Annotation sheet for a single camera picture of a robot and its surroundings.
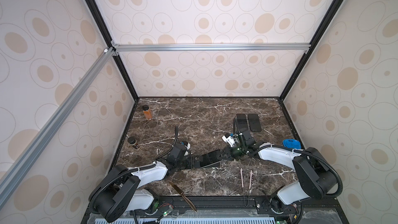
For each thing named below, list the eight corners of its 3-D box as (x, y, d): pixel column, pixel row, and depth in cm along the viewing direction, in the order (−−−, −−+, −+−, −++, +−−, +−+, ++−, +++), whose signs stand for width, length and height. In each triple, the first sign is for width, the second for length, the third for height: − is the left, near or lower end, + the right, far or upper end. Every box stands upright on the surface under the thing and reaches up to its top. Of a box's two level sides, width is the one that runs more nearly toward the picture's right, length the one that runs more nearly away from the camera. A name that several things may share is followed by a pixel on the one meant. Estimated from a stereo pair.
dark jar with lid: (132, 150, 94) (126, 142, 87) (134, 145, 97) (128, 136, 89) (139, 150, 94) (133, 142, 87) (141, 145, 97) (135, 136, 89)
